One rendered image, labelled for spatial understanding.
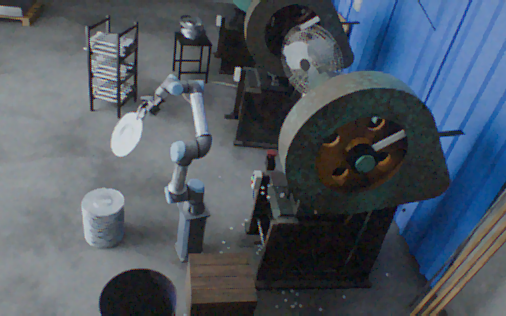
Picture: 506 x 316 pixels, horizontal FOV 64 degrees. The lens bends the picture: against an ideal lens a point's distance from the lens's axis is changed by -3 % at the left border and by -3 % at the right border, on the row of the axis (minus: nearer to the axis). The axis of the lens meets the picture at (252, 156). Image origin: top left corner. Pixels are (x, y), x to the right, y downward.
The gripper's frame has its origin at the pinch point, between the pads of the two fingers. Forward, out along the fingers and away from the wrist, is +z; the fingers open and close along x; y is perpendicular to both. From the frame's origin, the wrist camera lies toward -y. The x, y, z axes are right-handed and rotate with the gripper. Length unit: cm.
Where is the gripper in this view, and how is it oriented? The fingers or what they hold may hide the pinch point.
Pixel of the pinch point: (137, 118)
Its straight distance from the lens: 269.4
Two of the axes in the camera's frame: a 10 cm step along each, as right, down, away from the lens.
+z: -6.5, 7.6, -0.1
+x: 4.2, 3.7, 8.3
